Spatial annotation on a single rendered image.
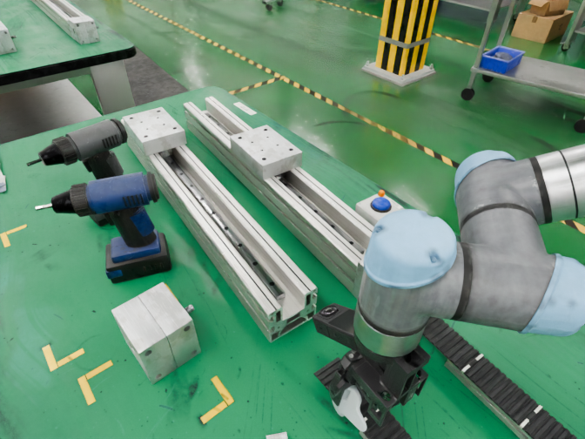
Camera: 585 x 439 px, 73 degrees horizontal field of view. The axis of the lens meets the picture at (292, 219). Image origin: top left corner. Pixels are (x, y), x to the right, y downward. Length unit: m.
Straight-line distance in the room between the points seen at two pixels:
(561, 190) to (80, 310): 0.78
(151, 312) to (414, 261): 0.46
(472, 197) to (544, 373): 0.42
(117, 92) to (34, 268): 1.43
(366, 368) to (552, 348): 0.42
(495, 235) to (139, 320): 0.51
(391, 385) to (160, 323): 0.36
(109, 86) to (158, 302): 1.68
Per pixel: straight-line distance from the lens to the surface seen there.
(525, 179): 0.48
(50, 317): 0.88
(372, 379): 0.52
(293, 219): 0.87
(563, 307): 0.41
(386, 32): 3.91
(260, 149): 0.96
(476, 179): 0.49
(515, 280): 0.39
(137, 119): 1.16
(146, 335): 0.66
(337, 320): 0.55
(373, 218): 0.88
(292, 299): 0.73
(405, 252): 0.35
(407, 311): 0.39
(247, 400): 0.69
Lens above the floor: 1.40
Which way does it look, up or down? 41 degrees down
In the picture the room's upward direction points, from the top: 1 degrees clockwise
